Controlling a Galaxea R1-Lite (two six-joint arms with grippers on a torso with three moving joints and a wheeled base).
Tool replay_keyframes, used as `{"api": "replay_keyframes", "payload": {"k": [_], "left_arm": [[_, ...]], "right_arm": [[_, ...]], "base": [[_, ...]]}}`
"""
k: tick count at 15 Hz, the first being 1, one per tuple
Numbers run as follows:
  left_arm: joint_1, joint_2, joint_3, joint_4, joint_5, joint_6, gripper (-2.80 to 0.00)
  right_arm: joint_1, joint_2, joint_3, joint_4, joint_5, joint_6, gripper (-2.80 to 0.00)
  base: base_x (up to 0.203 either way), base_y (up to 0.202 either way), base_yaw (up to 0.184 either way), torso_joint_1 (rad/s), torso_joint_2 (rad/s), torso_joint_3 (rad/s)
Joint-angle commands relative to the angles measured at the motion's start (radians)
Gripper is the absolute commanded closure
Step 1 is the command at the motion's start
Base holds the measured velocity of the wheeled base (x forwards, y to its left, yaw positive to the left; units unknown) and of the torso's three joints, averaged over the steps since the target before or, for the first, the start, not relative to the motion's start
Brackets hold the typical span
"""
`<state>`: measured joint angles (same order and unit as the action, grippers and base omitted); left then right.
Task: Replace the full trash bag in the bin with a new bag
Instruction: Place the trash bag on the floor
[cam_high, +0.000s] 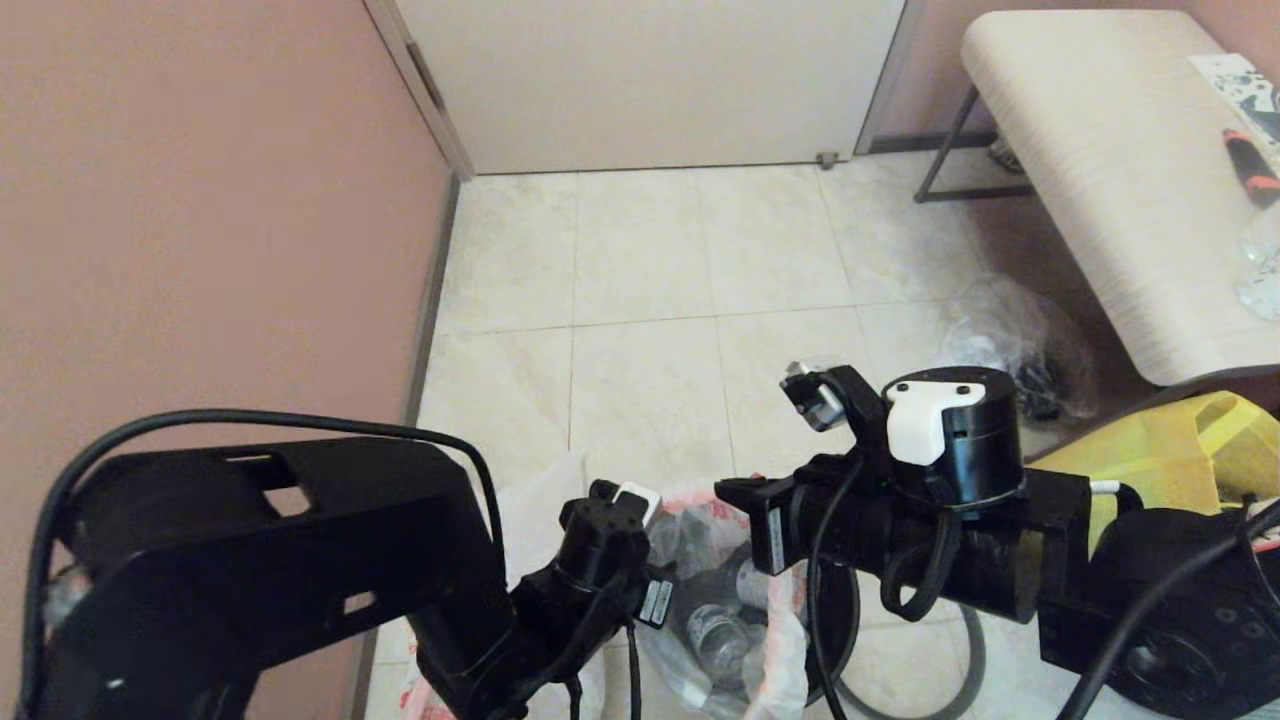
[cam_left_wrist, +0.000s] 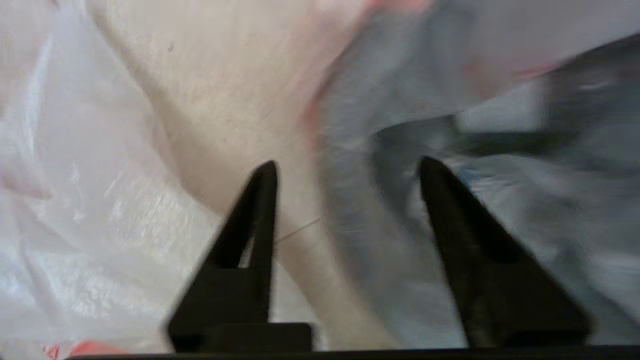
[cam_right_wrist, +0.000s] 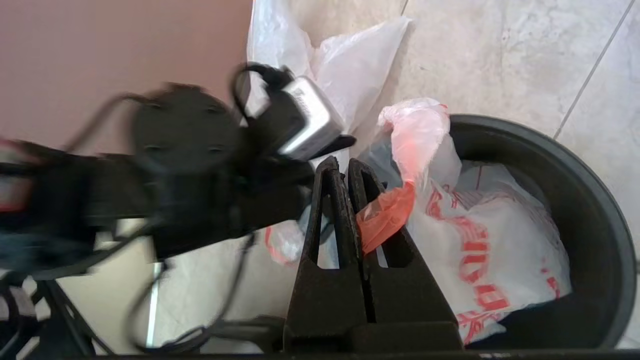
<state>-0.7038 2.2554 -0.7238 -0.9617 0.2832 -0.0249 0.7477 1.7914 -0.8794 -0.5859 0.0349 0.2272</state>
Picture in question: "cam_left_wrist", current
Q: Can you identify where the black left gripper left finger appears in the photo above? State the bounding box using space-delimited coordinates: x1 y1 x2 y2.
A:
167 160 313 353

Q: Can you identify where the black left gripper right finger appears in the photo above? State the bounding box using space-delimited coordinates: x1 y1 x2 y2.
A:
419 156 593 348

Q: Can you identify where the white bag with orange print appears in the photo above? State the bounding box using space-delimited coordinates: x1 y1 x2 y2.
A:
302 0 640 348

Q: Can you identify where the black trash bin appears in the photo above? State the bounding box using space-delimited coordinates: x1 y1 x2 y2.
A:
370 115 461 241

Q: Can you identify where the white red-print plastic bag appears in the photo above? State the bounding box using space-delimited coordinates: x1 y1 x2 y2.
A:
0 0 231 360

